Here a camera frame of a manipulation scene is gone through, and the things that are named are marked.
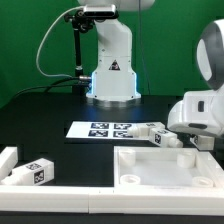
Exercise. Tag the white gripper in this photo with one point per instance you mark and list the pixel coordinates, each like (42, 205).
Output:
(199, 113)

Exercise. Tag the white square tabletop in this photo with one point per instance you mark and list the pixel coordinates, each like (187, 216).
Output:
(152, 167)

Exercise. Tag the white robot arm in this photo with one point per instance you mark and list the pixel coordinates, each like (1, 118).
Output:
(114, 81)

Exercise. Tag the white front fence bar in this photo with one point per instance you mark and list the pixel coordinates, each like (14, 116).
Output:
(194, 201)

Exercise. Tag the white fence bar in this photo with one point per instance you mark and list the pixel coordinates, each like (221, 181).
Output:
(194, 201)
(8, 160)

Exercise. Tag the white marker sheet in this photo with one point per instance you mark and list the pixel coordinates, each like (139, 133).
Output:
(100, 130)

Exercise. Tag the white left fence bar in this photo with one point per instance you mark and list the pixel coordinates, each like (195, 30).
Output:
(8, 160)

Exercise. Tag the black camera stand pole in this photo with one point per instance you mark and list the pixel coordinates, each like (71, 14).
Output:
(80, 24)

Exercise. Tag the black camera on stand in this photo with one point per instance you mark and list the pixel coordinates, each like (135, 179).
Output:
(107, 11)

